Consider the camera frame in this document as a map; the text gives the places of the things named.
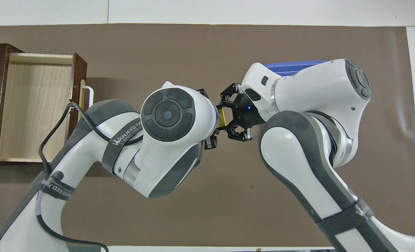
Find yellow cube block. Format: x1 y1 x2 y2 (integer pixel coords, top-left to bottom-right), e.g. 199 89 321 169
216 106 228 130

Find wooden drawer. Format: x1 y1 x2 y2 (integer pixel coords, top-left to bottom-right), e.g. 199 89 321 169
0 52 88 165

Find brown table mat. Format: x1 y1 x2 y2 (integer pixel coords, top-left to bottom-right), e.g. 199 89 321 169
0 23 415 247

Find blue plastic tray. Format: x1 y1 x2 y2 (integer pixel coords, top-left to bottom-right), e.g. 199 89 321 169
265 60 329 77

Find black velcro strap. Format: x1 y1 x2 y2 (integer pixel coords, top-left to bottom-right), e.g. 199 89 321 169
31 170 76 203
314 198 375 240

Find beige handle backing strip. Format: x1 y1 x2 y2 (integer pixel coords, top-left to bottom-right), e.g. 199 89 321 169
78 79 86 113

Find white drawer handle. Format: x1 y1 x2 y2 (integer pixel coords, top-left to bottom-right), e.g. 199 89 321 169
79 85 94 105

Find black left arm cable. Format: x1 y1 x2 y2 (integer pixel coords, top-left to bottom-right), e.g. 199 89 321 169
35 101 138 252

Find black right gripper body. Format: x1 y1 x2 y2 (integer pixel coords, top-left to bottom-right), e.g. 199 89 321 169
228 93 266 128

